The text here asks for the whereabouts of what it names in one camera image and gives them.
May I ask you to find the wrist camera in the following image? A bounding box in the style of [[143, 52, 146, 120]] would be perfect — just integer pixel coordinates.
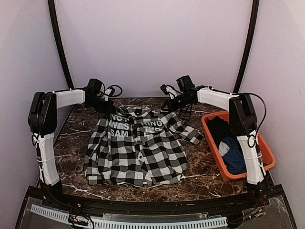
[[102, 84, 123, 97], [160, 84, 179, 99]]

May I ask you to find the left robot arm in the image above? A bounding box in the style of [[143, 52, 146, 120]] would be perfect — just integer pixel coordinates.
[[28, 79, 115, 187]]

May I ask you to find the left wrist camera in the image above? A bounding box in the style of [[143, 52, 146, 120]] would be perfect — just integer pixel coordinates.
[[102, 84, 123, 97]]

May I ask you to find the black white plaid shirt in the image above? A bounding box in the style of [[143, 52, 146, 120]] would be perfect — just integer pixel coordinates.
[[83, 107, 203, 187]]

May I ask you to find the left black frame post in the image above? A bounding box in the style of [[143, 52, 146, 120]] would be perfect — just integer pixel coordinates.
[[47, 0, 74, 89]]

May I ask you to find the right black frame post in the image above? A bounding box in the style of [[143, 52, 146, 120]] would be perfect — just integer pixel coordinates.
[[233, 0, 260, 93]]

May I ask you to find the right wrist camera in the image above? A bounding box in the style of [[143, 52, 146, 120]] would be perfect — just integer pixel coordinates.
[[160, 84, 179, 99]]

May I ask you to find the blue garment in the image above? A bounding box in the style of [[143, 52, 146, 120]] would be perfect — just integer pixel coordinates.
[[218, 137, 246, 175]]

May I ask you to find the orange plastic basket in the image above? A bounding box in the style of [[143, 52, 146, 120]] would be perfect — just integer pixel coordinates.
[[202, 111, 276, 182]]

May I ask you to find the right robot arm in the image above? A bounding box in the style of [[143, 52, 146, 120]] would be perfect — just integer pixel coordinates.
[[160, 75, 265, 185]]

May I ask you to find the black front rail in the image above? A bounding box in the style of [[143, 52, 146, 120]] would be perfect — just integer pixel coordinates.
[[22, 185, 283, 219]]

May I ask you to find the black garment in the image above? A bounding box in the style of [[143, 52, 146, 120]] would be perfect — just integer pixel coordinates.
[[207, 116, 237, 147]]

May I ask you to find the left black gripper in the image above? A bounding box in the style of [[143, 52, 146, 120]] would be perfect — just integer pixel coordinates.
[[86, 96, 116, 114]]

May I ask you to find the black frame post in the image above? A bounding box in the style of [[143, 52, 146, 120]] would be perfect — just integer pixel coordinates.
[[233, 0, 260, 93], [47, 0, 74, 89]]

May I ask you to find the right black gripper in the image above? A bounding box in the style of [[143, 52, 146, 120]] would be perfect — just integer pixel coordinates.
[[161, 93, 193, 112]]

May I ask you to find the white slotted cable duct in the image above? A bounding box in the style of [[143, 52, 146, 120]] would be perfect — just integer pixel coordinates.
[[30, 204, 228, 229]]

